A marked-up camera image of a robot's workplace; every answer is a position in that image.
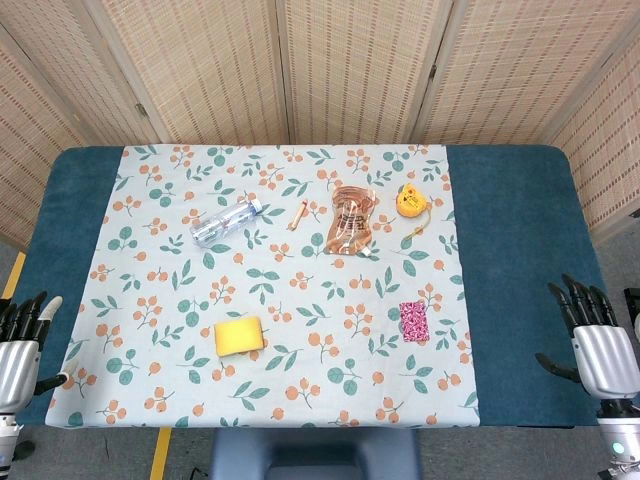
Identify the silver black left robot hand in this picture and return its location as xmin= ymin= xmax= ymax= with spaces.
xmin=0 ymin=291 xmax=80 ymax=416

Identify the magenta patterned cloth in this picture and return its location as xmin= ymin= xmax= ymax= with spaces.
xmin=398 ymin=301 xmax=431 ymax=344

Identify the floral print tablecloth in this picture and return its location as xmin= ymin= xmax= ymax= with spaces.
xmin=43 ymin=143 xmax=482 ymax=430

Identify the black white equipment leg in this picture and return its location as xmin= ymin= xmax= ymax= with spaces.
xmin=623 ymin=287 xmax=640 ymax=331

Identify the blue grey robot torso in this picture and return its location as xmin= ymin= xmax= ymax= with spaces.
xmin=209 ymin=428 xmax=421 ymax=480

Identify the yellow tape measure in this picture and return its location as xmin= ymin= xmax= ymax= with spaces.
xmin=396 ymin=182 xmax=434 ymax=241

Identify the teal blue table cover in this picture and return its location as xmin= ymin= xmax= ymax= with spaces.
xmin=8 ymin=144 xmax=614 ymax=431

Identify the clear plastic water bottle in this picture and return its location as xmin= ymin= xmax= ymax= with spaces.
xmin=189 ymin=196 xmax=265 ymax=247

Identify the brown spouted refill pouch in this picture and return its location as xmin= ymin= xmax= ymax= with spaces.
xmin=323 ymin=185 xmax=380 ymax=259

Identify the small wooden stick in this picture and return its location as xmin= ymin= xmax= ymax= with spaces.
xmin=287 ymin=200 xmax=309 ymax=232

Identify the yellow sponge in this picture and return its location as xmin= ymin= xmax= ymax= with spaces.
xmin=213 ymin=315 xmax=265 ymax=358

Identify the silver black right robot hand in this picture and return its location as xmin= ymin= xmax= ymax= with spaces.
xmin=534 ymin=273 xmax=640 ymax=401

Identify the woven bamboo screen panel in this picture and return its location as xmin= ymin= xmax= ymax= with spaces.
xmin=409 ymin=0 xmax=640 ymax=146
xmin=0 ymin=24 xmax=96 ymax=251
xmin=84 ymin=0 xmax=291 ymax=146
xmin=277 ymin=0 xmax=454 ymax=146
xmin=0 ymin=0 xmax=171 ymax=146
xmin=544 ymin=34 xmax=640 ymax=246

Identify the yellow floor tape strip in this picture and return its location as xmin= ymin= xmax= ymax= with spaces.
xmin=2 ymin=251 xmax=27 ymax=299
xmin=149 ymin=427 xmax=173 ymax=480

